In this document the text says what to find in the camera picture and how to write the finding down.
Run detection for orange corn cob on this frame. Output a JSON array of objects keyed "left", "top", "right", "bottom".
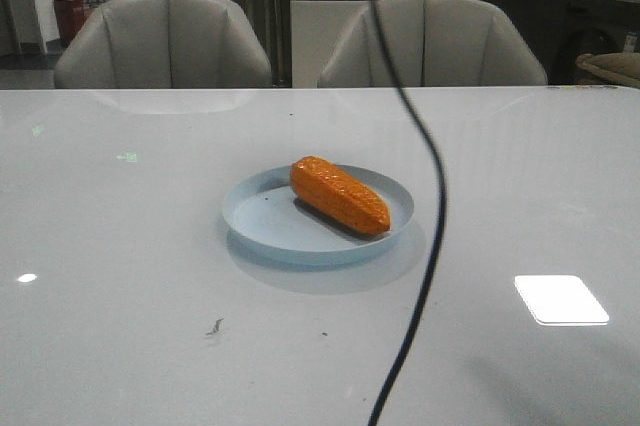
[{"left": 289, "top": 156, "right": 391, "bottom": 236}]

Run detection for light blue plate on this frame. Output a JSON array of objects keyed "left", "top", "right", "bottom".
[{"left": 222, "top": 164, "right": 414, "bottom": 267}]

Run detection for grey chair on right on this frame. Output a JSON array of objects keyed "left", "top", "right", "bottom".
[{"left": 317, "top": 0, "right": 547, "bottom": 88}]

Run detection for grey chair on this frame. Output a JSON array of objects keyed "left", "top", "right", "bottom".
[
  {"left": 54, "top": 0, "right": 272, "bottom": 89},
  {"left": 317, "top": 0, "right": 547, "bottom": 88}
]

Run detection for white pillar cabinet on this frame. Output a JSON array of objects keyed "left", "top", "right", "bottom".
[{"left": 288, "top": 0, "right": 381, "bottom": 89}]

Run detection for grey chair on left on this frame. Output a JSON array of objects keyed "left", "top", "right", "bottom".
[{"left": 54, "top": 0, "right": 272, "bottom": 89}]

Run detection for red fire extinguisher box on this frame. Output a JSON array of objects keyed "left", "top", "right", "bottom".
[{"left": 53, "top": 0, "right": 91, "bottom": 46}]

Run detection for brown cushioned sofa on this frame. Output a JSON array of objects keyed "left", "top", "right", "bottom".
[{"left": 575, "top": 52, "right": 639, "bottom": 88}]

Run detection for black hanging cable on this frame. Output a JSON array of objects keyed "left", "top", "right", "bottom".
[{"left": 366, "top": 0, "right": 448, "bottom": 426}]

